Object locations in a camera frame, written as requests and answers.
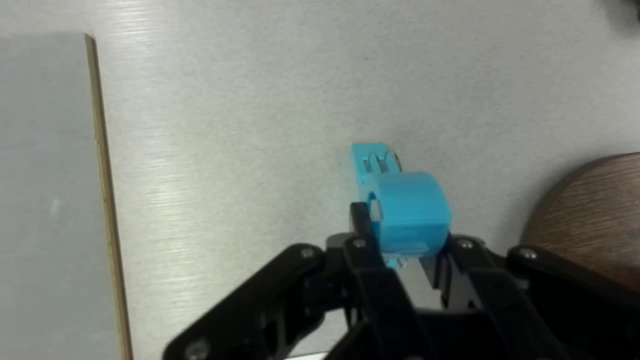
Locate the grey board wooden edge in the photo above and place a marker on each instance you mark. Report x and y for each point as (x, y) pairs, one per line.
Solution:
(46, 201)

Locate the light blue plastic peg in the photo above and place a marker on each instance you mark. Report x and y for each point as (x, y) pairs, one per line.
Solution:
(406, 212)

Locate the black pole wooden base stand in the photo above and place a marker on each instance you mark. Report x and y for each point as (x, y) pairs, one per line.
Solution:
(592, 212)

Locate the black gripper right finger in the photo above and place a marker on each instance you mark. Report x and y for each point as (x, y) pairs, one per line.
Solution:
(532, 307)

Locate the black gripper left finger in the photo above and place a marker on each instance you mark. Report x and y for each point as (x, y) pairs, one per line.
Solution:
(300, 300)

